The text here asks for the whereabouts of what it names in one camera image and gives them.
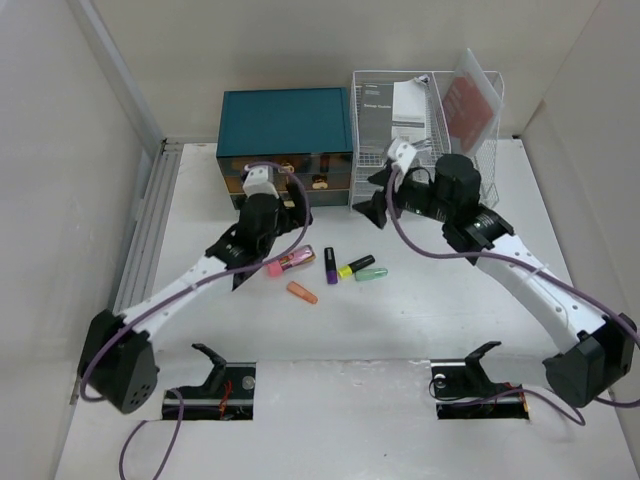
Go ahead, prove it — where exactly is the white wire file rack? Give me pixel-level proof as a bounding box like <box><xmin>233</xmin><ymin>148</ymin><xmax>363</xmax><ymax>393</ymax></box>
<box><xmin>348</xmin><ymin>70</ymin><xmax>504</xmax><ymax>208</ymax></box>

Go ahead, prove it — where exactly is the mint green highlighter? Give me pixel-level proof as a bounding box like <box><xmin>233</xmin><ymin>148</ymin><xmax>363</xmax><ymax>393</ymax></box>
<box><xmin>355</xmin><ymin>267</ymin><xmax>388</xmax><ymax>282</ymax></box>

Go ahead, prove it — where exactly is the black purple highlighter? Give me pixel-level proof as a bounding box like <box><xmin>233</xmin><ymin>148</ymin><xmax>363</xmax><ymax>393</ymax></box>
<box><xmin>324</xmin><ymin>247</ymin><xmax>339</xmax><ymax>285</ymax></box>

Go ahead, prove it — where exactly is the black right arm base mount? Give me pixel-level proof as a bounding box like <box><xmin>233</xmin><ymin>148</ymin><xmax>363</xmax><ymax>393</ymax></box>
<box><xmin>428</xmin><ymin>341</ymin><xmax>529</xmax><ymax>420</ymax></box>

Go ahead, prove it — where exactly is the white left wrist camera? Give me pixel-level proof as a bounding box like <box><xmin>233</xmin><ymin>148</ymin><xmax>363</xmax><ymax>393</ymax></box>
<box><xmin>242</xmin><ymin>165</ymin><xmax>278</xmax><ymax>197</ymax></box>

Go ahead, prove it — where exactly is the black yellow highlighter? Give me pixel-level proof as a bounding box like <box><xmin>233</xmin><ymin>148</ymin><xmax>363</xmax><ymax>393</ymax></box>
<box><xmin>337</xmin><ymin>254</ymin><xmax>375</xmax><ymax>279</ymax></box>

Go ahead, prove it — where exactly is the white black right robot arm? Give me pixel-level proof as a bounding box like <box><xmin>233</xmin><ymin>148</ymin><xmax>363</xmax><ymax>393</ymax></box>
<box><xmin>355</xmin><ymin>154</ymin><xmax>639</xmax><ymax>408</ymax></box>

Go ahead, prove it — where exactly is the teal drawer organizer box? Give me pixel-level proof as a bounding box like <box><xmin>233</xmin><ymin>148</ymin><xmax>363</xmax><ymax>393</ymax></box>
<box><xmin>216</xmin><ymin>87</ymin><xmax>354</xmax><ymax>209</ymax></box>

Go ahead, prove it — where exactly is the orange highlighter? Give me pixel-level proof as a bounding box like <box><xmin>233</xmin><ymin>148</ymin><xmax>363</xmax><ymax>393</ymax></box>
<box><xmin>286</xmin><ymin>281</ymin><xmax>318</xmax><ymax>305</ymax></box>

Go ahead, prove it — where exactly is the pink multicolour pen bundle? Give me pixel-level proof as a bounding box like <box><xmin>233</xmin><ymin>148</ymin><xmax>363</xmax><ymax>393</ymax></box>
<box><xmin>266</xmin><ymin>245</ymin><xmax>316</xmax><ymax>277</ymax></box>

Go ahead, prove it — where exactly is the clear zip pouch red card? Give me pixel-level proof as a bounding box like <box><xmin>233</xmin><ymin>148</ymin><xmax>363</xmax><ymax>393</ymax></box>
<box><xmin>441</xmin><ymin>48</ymin><xmax>503</xmax><ymax>158</ymax></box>

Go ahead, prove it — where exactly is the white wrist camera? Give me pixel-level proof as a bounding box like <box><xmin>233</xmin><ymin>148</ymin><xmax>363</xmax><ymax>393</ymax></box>
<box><xmin>242</xmin><ymin>165</ymin><xmax>278</xmax><ymax>197</ymax></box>
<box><xmin>387</xmin><ymin>138</ymin><xmax>417</xmax><ymax>174</ymax></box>

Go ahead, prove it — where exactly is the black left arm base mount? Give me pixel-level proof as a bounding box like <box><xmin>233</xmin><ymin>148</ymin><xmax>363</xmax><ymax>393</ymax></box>
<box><xmin>161</xmin><ymin>343</ymin><xmax>257</xmax><ymax>421</ymax></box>

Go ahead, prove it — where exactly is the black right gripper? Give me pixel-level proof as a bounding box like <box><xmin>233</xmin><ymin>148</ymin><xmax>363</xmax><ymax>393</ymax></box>
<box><xmin>350</xmin><ymin>168</ymin><xmax>453</xmax><ymax>230</ymax></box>

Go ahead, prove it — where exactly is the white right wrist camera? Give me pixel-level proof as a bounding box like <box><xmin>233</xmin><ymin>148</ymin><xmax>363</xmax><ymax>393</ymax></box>
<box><xmin>387</xmin><ymin>138</ymin><xmax>417</xmax><ymax>174</ymax></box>

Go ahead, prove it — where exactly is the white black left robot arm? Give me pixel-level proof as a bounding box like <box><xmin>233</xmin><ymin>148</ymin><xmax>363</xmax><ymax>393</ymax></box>
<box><xmin>77</xmin><ymin>192</ymin><xmax>313</xmax><ymax>414</ymax></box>

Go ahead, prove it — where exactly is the grey setup guide booklet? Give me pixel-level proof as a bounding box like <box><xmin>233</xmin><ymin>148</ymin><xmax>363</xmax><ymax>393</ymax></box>
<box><xmin>358</xmin><ymin>78</ymin><xmax>430</xmax><ymax>152</ymax></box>

